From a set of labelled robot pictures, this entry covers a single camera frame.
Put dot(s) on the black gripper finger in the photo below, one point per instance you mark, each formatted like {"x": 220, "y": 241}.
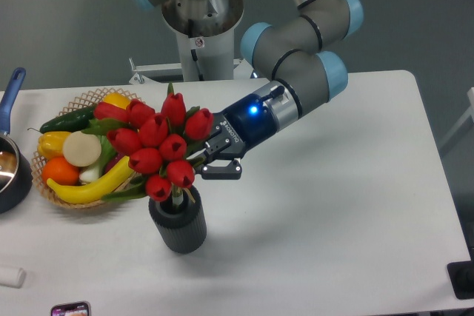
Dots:
{"x": 232, "y": 171}

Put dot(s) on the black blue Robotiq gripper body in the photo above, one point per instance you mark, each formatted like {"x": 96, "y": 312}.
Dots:
{"x": 243, "y": 125}

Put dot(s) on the red tulip bouquet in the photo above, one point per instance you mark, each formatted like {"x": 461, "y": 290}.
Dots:
{"x": 158, "y": 145}

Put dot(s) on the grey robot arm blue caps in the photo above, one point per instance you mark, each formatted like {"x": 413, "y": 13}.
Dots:
{"x": 301, "y": 73}

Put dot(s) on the dark grey ribbed vase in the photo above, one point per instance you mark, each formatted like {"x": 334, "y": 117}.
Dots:
{"x": 185, "y": 229}

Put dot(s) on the purple eggplant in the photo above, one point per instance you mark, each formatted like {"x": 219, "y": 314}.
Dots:
{"x": 112, "y": 162}

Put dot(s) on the yellow squash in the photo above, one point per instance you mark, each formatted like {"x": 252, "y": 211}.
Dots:
{"x": 117, "y": 100}

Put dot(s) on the green bok choy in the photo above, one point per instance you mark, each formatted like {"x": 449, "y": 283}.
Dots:
{"x": 94, "y": 171}

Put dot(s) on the beige round disc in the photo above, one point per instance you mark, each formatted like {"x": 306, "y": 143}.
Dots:
{"x": 81, "y": 150}

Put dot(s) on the green cucumber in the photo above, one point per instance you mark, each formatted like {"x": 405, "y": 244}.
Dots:
{"x": 76, "y": 120}

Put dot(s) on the yellow banana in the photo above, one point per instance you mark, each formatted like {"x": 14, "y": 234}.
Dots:
{"x": 94, "y": 191}

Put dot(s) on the woven wicker basket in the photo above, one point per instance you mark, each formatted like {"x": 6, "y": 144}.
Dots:
{"x": 86, "y": 98}

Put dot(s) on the orange fruit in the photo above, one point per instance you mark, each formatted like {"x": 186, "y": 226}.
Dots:
{"x": 61, "y": 171}

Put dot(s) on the yellow bell pepper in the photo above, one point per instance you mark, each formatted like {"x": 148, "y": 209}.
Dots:
{"x": 50, "y": 144}

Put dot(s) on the smartphone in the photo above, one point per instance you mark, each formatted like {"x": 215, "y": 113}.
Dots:
{"x": 78, "y": 308}

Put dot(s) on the white furniture at right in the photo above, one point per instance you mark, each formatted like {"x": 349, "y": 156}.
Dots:
{"x": 459, "y": 129}

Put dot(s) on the white cylindrical object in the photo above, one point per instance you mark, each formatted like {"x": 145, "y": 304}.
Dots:
{"x": 11, "y": 276}

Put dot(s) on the black device at edge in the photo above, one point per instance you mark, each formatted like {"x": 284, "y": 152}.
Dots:
{"x": 461, "y": 277}

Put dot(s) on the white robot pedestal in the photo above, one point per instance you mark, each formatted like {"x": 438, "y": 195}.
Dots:
{"x": 204, "y": 32}

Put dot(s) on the white metal base frame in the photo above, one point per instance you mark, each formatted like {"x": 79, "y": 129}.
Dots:
{"x": 142, "y": 74}

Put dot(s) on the dark saucepan blue handle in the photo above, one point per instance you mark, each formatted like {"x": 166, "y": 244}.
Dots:
{"x": 16, "y": 175}

